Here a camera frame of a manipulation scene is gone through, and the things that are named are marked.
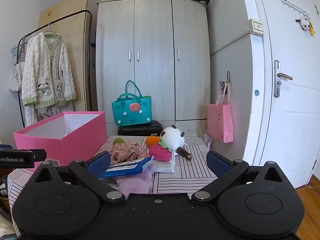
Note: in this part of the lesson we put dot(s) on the metal door hook rack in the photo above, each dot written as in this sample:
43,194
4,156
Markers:
295,7

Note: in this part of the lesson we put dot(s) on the pink paper bag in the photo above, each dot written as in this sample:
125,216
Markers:
220,122

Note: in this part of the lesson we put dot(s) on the clear plastic bag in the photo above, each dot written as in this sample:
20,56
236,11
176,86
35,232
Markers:
208,140

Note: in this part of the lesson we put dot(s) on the black suitcase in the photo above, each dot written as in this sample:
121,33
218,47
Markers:
140,130

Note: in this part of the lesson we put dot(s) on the pink strawberry plush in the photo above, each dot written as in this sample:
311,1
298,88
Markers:
160,152

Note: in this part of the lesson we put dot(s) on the teal felt tote bag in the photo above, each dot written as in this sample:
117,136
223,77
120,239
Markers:
130,113

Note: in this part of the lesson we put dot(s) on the white wet wipes packet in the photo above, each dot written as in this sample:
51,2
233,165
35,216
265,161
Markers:
165,167

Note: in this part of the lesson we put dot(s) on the white door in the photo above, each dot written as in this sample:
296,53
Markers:
290,130

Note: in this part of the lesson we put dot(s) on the white sheep plush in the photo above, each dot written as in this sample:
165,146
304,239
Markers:
172,137

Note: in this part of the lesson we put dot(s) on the striped tablecloth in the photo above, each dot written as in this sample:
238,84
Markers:
190,170

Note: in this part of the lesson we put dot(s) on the black clothes rack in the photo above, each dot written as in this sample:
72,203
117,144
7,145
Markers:
75,12

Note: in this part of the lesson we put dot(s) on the yellow charm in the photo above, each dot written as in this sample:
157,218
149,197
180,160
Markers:
312,30

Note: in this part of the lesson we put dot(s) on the white canvas tote bag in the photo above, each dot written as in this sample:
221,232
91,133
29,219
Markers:
16,77

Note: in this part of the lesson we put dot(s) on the pink storage box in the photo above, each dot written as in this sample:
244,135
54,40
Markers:
75,140

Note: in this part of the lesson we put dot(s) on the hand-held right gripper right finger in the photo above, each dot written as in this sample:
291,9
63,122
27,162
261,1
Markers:
217,163

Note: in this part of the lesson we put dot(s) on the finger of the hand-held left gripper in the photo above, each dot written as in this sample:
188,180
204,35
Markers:
40,155

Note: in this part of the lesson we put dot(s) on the blue round sticker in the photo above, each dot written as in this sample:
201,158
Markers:
256,93

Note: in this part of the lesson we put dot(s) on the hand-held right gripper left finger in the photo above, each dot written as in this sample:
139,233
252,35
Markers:
100,163

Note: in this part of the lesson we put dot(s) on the purple plush toy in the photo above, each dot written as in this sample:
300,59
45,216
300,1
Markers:
136,183

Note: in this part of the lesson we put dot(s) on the white fluffy cardigan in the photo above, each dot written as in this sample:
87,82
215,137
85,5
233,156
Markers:
47,67

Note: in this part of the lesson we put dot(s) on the grey three-door wardrobe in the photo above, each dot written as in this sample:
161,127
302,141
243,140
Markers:
155,55

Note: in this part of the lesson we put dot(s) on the light wooden cabinet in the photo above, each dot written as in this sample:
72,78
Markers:
75,42

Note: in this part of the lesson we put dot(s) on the wall switch box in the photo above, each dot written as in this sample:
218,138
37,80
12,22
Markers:
256,27

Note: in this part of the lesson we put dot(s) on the blue wet wipes packet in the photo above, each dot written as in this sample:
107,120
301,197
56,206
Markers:
130,168

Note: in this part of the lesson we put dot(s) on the orange plush ball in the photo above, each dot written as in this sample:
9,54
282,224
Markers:
151,141

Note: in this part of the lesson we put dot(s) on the green ball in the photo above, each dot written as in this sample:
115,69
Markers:
118,142

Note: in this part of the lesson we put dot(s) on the white fluffy pajama pants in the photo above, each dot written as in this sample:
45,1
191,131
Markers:
32,115

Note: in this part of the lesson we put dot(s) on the floral fabric scrunchie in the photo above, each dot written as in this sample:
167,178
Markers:
127,151

